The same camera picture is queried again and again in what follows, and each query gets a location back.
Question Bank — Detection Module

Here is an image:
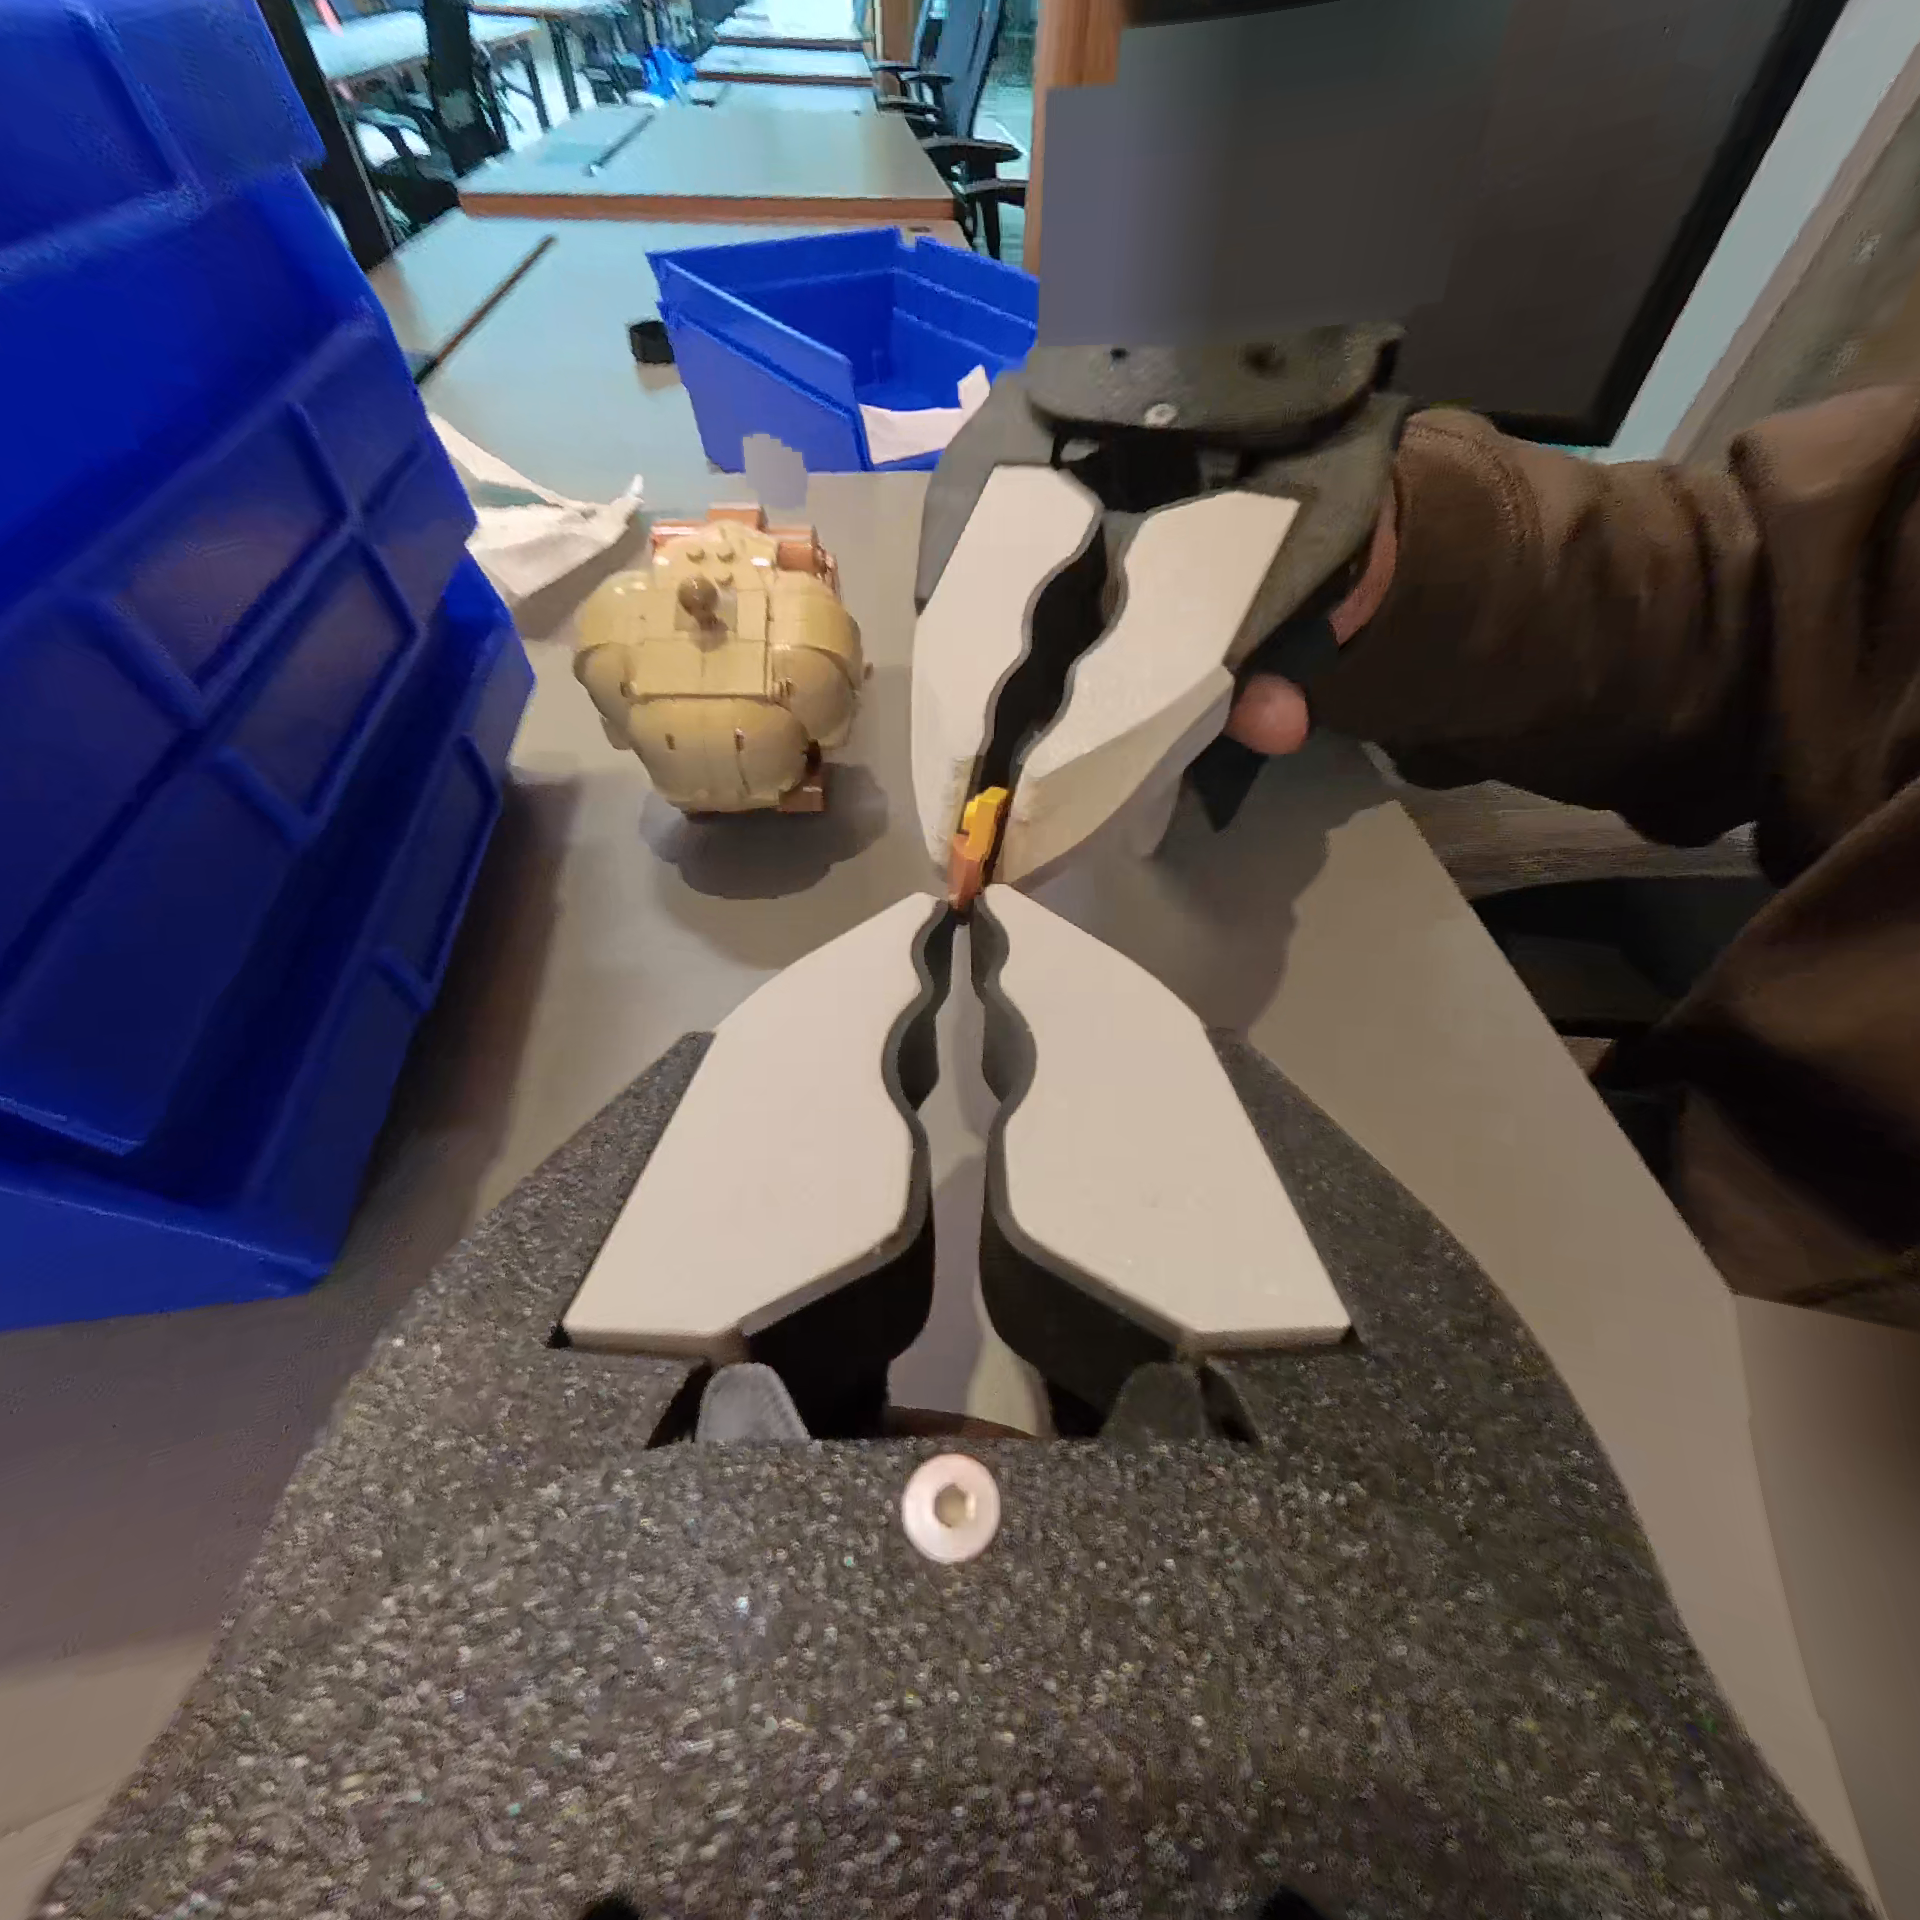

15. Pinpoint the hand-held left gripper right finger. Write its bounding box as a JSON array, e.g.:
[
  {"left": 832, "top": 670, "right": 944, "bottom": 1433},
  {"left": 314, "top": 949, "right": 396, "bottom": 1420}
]
[{"left": 955, "top": 883, "right": 1355, "bottom": 1358}]

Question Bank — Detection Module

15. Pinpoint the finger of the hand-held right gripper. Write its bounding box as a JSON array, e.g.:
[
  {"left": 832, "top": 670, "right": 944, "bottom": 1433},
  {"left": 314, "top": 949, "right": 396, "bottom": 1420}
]
[
  {"left": 992, "top": 490, "right": 1304, "bottom": 889},
  {"left": 908, "top": 465, "right": 1106, "bottom": 873}
]

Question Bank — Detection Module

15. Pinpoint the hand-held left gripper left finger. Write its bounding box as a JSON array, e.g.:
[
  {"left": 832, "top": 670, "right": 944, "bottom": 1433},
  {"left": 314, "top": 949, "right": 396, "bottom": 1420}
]
[{"left": 559, "top": 891, "right": 955, "bottom": 1361}]

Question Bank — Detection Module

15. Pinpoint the tan brown brick toy figure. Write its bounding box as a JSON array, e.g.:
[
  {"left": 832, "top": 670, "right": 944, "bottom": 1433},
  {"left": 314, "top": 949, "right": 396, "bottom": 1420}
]
[{"left": 571, "top": 511, "right": 872, "bottom": 818}]

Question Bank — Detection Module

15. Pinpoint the person's right forearm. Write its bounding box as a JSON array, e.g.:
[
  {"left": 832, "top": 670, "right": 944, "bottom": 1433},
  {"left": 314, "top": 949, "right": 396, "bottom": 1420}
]
[{"left": 1322, "top": 383, "right": 1920, "bottom": 849}]

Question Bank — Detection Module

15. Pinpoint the grey desk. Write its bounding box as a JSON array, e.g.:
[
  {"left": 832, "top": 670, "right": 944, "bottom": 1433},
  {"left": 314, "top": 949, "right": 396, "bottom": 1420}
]
[{"left": 0, "top": 210, "right": 1920, "bottom": 1920}]

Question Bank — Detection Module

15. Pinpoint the person's right hand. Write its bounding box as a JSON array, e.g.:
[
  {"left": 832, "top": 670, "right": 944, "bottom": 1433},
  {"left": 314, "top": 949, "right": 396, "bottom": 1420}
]
[{"left": 1216, "top": 497, "right": 1412, "bottom": 759}]

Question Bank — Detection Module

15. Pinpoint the white paper sheet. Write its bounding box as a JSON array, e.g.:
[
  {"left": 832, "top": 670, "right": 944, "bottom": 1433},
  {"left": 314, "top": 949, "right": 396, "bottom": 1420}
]
[{"left": 862, "top": 367, "right": 999, "bottom": 471}]

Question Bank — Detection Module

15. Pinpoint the small blue storage bin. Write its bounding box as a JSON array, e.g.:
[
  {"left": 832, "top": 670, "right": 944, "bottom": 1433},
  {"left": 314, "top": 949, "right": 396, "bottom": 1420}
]
[{"left": 646, "top": 231, "right": 1043, "bottom": 476}]

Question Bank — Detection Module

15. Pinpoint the large black screen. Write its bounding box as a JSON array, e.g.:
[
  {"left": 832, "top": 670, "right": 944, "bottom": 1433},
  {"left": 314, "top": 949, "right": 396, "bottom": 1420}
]
[{"left": 1036, "top": 0, "right": 1854, "bottom": 453}]

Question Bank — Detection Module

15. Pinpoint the black office chair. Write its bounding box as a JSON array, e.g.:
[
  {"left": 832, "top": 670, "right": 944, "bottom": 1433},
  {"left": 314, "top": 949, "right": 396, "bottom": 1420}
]
[{"left": 879, "top": 0, "right": 1037, "bottom": 257}]

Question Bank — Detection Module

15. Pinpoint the torn white paper bag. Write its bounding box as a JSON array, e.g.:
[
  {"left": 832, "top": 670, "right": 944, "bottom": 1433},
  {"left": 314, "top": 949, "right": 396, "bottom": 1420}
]
[{"left": 430, "top": 415, "right": 650, "bottom": 623}]

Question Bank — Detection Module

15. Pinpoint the long wooden table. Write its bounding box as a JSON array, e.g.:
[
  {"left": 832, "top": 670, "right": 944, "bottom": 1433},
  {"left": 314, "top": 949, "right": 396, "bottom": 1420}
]
[{"left": 451, "top": 101, "right": 968, "bottom": 231}]

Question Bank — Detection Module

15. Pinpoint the person's brown jacket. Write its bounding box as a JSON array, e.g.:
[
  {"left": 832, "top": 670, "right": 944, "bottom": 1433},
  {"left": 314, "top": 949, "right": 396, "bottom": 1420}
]
[{"left": 1590, "top": 286, "right": 1920, "bottom": 1322}]

